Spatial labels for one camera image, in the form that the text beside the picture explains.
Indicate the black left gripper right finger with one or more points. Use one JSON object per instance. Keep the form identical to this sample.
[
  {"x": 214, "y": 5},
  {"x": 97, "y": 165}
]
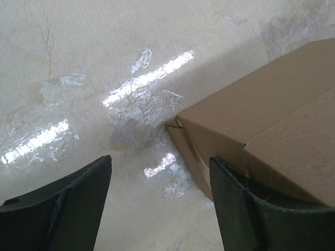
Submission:
[{"x": 252, "y": 216}]

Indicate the brown cardboard box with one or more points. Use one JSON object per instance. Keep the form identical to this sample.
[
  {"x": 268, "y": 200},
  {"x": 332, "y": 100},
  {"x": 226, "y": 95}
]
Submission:
[{"x": 275, "y": 125}]

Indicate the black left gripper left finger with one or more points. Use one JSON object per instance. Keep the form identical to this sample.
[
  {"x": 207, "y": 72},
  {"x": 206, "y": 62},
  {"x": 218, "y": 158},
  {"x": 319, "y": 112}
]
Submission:
[{"x": 62, "y": 215}]

